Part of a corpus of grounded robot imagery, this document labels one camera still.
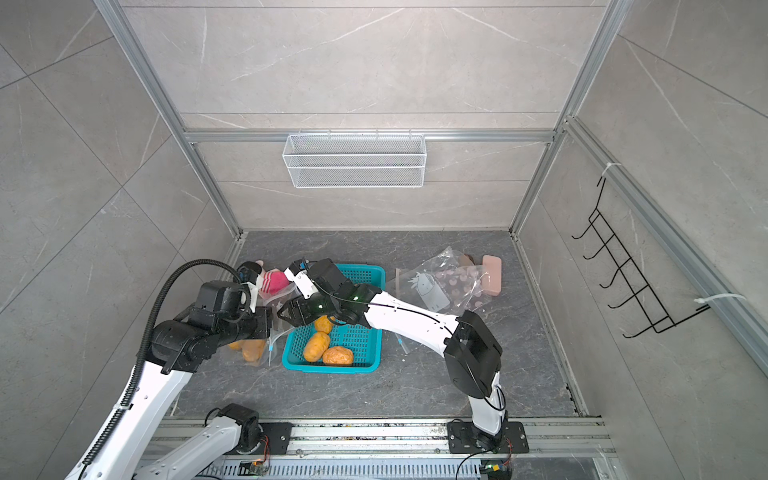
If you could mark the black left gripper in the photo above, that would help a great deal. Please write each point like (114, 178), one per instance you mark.
(263, 314)

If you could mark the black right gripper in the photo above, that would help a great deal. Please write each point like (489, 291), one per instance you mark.
(302, 308)

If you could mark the round yellow potato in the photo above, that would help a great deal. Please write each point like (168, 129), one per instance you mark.
(252, 350)

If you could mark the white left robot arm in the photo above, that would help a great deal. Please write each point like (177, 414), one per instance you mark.
(170, 353)

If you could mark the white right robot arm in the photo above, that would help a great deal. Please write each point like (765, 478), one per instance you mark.
(471, 353)

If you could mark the printed clear zipper bag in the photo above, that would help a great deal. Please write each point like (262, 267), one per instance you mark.
(447, 283)

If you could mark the teal plastic basket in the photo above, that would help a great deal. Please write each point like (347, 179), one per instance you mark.
(364, 343)

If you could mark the plush doll pink black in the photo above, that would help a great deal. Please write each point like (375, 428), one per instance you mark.
(268, 282)

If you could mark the wrinkled brown potato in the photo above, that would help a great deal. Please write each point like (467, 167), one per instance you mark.
(338, 356)

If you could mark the pink rectangular box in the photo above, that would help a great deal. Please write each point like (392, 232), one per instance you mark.
(492, 276)

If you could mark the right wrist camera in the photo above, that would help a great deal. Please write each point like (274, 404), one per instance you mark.
(321, 276)

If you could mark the white wire mesh shelf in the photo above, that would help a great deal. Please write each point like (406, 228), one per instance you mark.
(355, 160)

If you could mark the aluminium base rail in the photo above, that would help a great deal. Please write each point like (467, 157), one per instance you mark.
(431, 448)

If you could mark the black wire hook rack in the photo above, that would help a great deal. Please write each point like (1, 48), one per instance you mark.
(626, 269)

